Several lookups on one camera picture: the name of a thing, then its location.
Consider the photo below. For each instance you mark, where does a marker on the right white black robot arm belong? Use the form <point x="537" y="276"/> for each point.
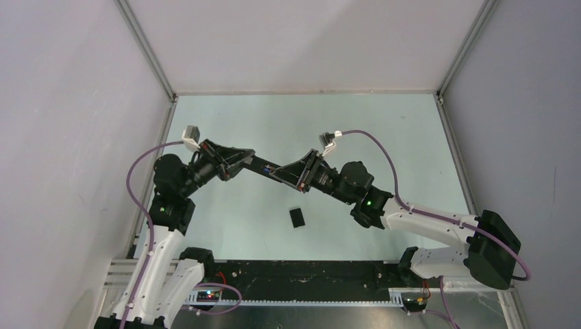
<point x="483" y="246"/>

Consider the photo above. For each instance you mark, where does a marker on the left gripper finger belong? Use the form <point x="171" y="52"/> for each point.
<point x="231" y="168"/>
<point x="220" y="153"/>

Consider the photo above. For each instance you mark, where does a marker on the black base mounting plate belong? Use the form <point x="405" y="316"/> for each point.
<point x="311" y="281"/>

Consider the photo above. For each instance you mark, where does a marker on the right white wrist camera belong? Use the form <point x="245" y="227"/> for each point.
<point x="328" y="141"/>

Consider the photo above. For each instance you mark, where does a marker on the black battery cover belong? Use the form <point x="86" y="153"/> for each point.
<point x="297" y="217"/>

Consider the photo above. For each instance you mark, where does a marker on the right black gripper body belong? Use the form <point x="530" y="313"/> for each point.
<point x="309" y="180"/>

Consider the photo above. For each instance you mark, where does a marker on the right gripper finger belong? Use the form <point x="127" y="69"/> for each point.
<point x="297" y="167"/>
<point x="290" y="178"/>

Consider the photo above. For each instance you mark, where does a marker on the aluminium frame rail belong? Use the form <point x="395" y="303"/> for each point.
<point x="211" y="297"/>

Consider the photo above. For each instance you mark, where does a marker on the black remote control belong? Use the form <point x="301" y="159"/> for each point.
<point x="258" y="164"/>

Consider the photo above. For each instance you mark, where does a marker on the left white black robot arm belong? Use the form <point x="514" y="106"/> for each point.
<point x="152" y="299"/>

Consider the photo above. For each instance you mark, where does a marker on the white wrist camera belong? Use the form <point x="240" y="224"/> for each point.
<point x="190" y="138"/>
<point x="328" y="141"/>

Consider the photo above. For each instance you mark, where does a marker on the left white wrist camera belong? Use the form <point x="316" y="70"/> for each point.
<point x="190" y="138"/>

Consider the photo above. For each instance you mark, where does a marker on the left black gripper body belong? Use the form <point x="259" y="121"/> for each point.
<point x="220" y="166"/>

